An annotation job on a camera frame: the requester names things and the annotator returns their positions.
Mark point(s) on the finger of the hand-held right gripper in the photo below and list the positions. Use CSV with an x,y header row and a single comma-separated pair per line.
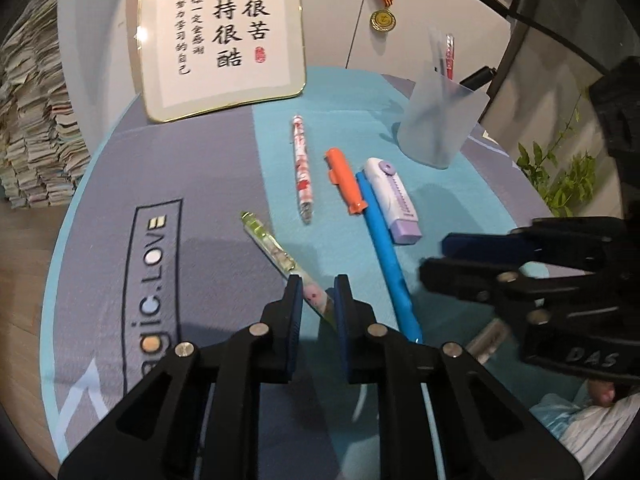
x,y
460,277
475,246

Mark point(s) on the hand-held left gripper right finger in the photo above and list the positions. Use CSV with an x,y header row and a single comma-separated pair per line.
x,y
342,310

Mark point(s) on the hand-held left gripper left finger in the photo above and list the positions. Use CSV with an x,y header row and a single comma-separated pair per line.
x,y
295,310

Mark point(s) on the green clear pen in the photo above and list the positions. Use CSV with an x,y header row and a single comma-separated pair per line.
x,y
272,250

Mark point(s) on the white block eraser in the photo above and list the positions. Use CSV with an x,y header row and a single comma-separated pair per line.
x,y
490,341

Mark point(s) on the blue pen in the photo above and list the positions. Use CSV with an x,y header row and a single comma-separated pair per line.
x,y
385,245

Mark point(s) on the white correction tape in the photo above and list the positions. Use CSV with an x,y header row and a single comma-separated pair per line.
x,y
392,200

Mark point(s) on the orange red pen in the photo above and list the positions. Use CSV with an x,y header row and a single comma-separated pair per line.
x,y
345,180

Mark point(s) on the translucent pen cup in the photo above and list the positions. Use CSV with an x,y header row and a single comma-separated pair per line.
x,y
435,120

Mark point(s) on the floral pink white pen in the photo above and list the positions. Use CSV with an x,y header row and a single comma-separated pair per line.
x,y
301,170

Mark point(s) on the black pen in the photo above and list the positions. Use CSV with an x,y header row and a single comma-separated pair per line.
x,y
477,77

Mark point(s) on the pink clear pen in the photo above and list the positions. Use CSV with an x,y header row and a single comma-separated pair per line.
x,y
449,55

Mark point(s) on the person's right forearm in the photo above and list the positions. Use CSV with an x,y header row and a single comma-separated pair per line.
x,y
580,425

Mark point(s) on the person's right hand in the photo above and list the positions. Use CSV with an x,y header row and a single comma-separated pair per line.
x,y
600,392

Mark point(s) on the green potted plant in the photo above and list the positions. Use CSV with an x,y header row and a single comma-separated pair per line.
x,y
575,180

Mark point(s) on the teal grey printed tablecloth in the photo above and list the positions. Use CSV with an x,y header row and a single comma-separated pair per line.
x,y
200,185

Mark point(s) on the dark framed glass cabinet door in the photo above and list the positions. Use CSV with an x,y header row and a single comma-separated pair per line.
x,y
575,0

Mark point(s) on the white calligraphy sign board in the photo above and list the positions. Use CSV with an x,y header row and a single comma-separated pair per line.
x,y
225,35

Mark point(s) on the tall pile of paper books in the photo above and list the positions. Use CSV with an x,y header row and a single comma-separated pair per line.
x,y
35,110

